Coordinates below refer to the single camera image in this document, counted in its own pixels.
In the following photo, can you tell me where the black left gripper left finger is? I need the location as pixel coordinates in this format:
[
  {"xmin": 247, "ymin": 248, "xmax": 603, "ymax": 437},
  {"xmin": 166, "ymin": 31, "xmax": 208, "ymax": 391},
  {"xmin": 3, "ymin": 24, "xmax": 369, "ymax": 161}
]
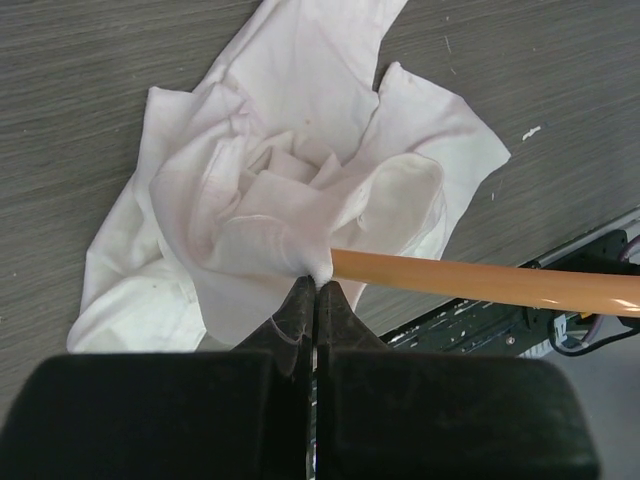
[{"xmin": 1, "ymin": 277, "xmax": 316, "ymax": 479}]

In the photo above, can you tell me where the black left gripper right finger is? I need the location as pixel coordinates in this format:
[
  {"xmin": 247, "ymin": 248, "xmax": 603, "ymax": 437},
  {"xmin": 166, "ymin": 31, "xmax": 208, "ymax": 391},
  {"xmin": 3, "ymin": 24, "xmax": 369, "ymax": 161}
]
[{"xmin": 315, "ymin": 282, "xmax": 600, "ymax": 479}]

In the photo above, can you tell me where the orange hanger with metal hook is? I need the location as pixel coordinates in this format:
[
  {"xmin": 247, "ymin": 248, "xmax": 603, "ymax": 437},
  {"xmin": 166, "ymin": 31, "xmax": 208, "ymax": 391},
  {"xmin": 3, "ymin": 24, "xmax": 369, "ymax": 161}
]
[{"xmin": 331, "ymin": 249, "xmax": 639, "ymax": 318}]

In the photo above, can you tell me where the white t shirt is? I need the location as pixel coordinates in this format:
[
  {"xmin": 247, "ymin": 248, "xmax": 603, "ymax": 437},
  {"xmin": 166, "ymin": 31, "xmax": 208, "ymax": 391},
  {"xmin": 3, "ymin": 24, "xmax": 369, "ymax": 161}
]
[{"xmin": 66, "ymin": 1, "xmax": 510, "ymax": 353}]

